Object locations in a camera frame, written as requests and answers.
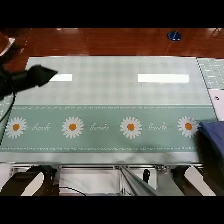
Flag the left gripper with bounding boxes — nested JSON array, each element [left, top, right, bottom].
[[26, 64, 50, 88]]

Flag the blue shirt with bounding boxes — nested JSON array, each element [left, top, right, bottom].
[[197, 120, 224, 160]]

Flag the blue round disc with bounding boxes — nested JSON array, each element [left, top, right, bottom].
[[167, 30, 183, 42]]

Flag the black cable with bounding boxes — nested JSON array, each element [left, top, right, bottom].
[[58, 185, 88, 197], [0, 87, 17, 124]]

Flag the silver frame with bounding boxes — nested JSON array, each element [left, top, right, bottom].
[[0, 161, 224, 197]]

